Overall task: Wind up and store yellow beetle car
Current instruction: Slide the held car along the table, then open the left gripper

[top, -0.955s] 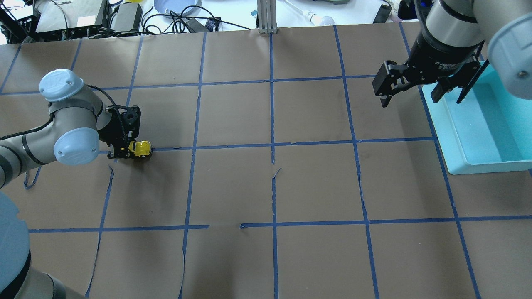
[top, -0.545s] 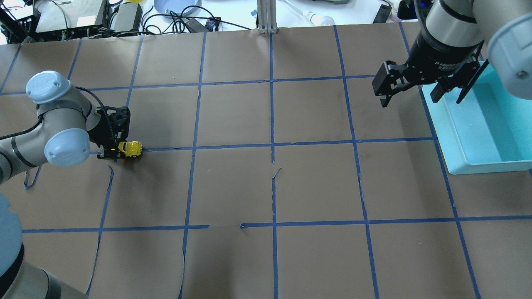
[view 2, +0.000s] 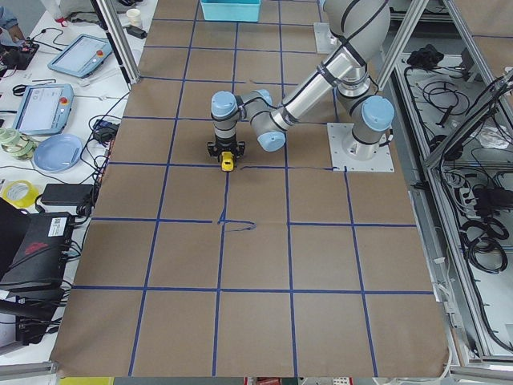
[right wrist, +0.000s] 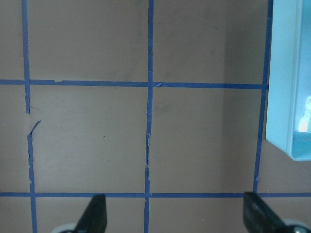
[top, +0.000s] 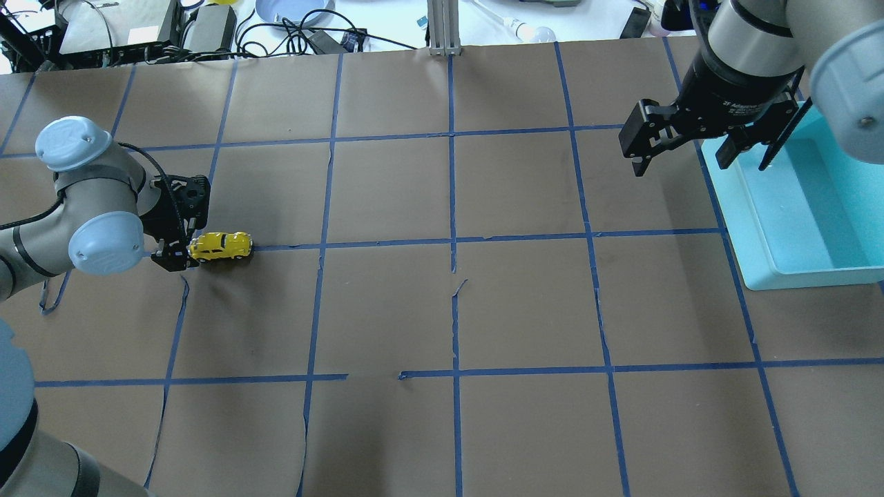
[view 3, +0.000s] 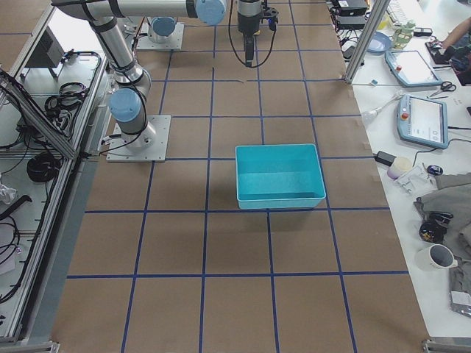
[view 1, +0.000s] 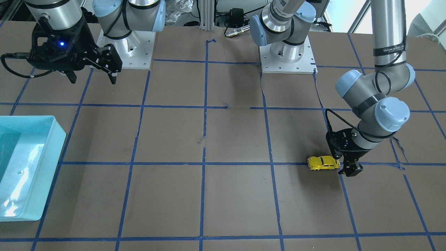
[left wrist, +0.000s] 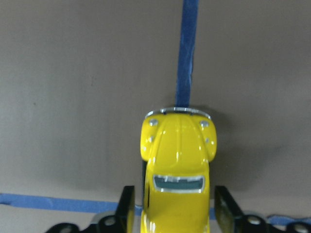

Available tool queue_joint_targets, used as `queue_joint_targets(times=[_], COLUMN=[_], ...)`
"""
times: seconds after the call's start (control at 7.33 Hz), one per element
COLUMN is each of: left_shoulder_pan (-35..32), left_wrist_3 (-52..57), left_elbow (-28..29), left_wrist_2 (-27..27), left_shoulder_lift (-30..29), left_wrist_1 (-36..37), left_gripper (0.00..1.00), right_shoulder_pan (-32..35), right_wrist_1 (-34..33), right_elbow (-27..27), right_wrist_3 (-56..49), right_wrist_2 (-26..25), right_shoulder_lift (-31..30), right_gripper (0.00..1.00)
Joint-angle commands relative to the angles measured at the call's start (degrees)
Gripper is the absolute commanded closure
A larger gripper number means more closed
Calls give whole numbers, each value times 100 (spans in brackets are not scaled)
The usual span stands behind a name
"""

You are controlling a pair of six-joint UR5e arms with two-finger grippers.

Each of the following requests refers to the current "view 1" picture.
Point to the turquoise plastic bin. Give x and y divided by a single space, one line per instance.
30 147

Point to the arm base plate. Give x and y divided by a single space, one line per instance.
135 51
282 58

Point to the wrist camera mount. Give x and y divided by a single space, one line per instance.
341 142
63 50

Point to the black power adapter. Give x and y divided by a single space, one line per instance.
236 18

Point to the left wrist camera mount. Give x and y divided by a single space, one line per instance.
341 142

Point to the yellow toy beetle car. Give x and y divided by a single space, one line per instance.
326 162

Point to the silver metal connector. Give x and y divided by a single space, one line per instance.
237 31

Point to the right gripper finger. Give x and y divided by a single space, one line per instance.
113 78
71 75

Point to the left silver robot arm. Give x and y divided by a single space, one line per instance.
284 24

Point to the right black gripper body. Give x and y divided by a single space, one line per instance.
84 37

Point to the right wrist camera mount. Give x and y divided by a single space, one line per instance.
63 50

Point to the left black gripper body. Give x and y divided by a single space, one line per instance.
359 153

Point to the aluminium frame post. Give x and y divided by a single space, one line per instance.
207 14

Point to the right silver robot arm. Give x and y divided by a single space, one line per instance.
118 18

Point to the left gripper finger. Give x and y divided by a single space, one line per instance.
351 169

